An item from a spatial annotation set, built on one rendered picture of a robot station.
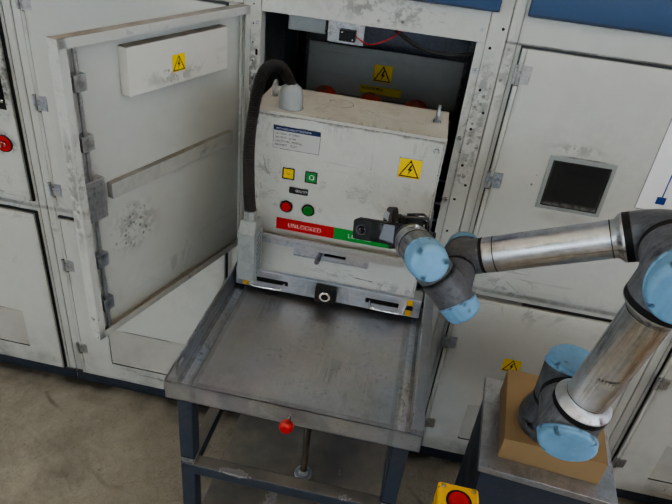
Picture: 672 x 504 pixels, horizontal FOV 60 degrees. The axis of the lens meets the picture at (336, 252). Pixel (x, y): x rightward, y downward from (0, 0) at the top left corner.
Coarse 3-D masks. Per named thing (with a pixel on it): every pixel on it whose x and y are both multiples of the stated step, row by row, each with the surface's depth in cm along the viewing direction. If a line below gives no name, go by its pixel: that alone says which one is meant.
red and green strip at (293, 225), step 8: (280, 224) 160; (288, 224) 159; (296, 224) 159; (304, 224) 158; (312, 224) 158; (304, 232) 160; (312, 232) 159; (320, 232) 159; (328, 232) 158; (336, 232) 158; (344, 232) 157; (352, 232) 157; (344, 240) 159; (352, 240) 158; (360, 240) 158
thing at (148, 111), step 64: (64, 64) 113; (128, 64) 127; (192, 64) 145; (64, 128) 120; (128, 128) 137; (192, 128) 158; (128, 192) 144; (192, 192) 167; (128, 256) 152; (192, 256) 178; (128, 320) 156
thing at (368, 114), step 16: (272, 96) 154; (304, 96) 157; (320, 96) 158; (336, 96) 160; (272, 112) 144; (288, 112) 144; (304, 112) 146; (320, 112) 147; (336, 112) 149; (352, 112) 150; (368, 112) 151; (384, 112) 152; (400, 112) 154; (416, 112) 155; (432, 112) 157; (448, 112) 158; (368, 128) 141; (384, 128) 141; (400, 128) 144; (416, 128) 145; (432, 128) 146; (432, 208) 149; (336, 256) 164
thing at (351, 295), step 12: (264, 276) 168; (276, 276) 168; (288, 276) 167; (300, 276) 167; (288, 288) 169; (300, 288) 168; (312, 288) 167; (348, 288) 165; (360, 288) 165; (336, 300) 168; (348, 300) 167; (360, 300) 166; (372, 300) 166; (384, 300) 165; (396, 300) 164; (420, 300) 163
